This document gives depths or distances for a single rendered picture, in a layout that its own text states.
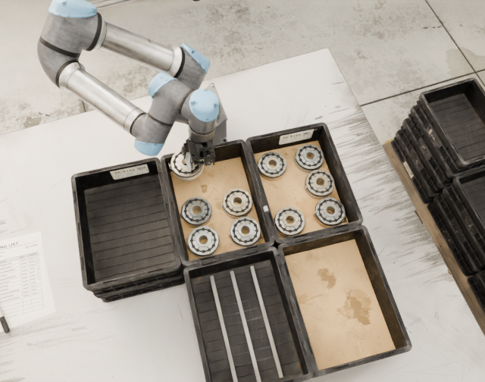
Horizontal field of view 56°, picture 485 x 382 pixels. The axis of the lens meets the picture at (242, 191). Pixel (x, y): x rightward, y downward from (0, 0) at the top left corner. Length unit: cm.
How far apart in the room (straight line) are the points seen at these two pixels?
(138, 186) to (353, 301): 83
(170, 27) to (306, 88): 143
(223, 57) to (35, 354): 206
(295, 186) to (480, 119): 114
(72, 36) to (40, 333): 96
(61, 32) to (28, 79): 177
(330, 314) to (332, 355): 12
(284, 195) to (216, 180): 25
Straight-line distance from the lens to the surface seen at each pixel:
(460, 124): 242
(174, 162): 148
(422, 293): 177
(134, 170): 162
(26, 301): 178
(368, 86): 302
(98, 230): 163
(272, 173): 162
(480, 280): 239
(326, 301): 153
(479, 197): 240
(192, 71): 159
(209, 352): 148
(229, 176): 164
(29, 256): 182
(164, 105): 123
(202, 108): 116
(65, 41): 143
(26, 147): 202
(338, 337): 152
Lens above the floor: 230
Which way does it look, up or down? 66 degrees down
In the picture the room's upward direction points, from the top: 3 degrees clockwise
